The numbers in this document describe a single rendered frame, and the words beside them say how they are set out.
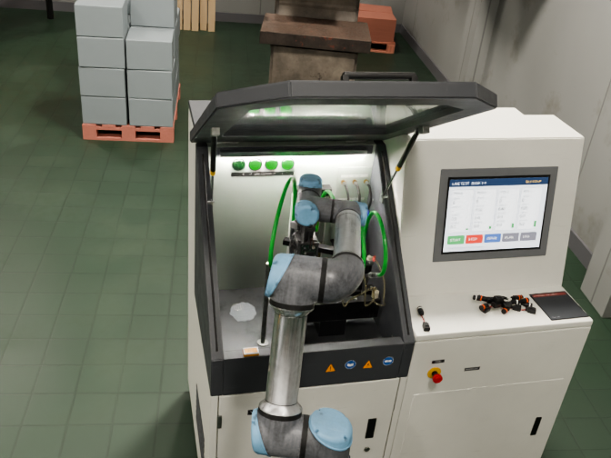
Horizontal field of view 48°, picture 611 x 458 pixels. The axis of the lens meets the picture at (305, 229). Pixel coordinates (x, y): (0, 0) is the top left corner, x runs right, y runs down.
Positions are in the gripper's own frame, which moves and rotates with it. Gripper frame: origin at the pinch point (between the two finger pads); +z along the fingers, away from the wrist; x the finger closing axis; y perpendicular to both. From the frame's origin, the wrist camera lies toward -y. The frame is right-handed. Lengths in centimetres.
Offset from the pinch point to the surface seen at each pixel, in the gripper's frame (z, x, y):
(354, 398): 43, 18, 22
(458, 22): 41, 291, -493
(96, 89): 71, -79, -365
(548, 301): 16, 96, 10
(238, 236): 7.0, -16.3, -31.7
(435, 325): 16, 46, 18
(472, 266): 6, 67, -2
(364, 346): 19.3, 18.9, 22.1
